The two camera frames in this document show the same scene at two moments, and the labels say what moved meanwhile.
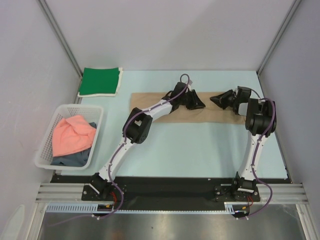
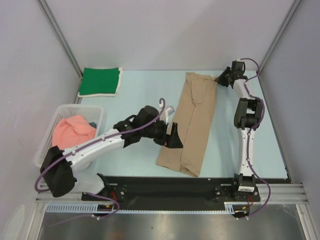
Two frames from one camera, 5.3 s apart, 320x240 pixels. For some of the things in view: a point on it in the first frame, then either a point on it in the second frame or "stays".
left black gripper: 195,103 → 172,141
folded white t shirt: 120,69 stays
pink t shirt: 72,134 stays
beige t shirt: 212,112 → 193,123
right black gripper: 229,99 → 227,77
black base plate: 172,190 stays
